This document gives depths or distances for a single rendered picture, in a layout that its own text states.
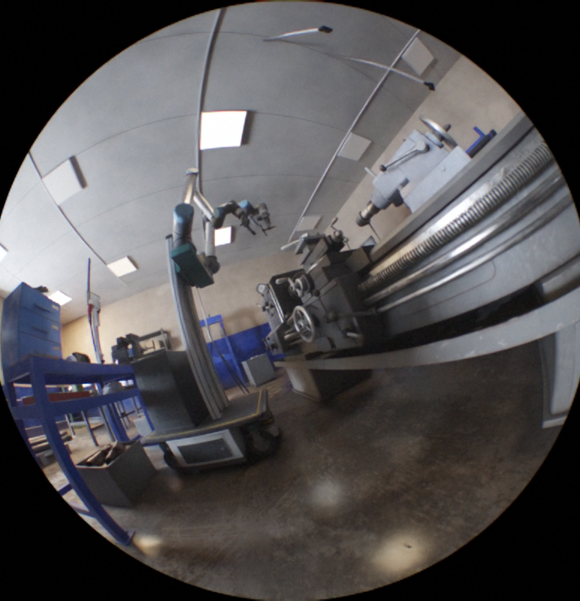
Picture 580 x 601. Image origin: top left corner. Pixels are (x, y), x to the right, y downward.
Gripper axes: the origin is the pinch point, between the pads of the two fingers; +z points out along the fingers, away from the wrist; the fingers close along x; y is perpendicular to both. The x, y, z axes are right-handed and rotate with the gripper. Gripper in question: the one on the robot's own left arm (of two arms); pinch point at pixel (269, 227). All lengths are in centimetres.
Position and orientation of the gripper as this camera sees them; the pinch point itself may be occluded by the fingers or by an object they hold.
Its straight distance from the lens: 178.4
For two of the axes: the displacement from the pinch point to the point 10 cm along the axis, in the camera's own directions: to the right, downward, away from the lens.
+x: 1.9, 1.9, 9.6
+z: 2.9, 9.3, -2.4
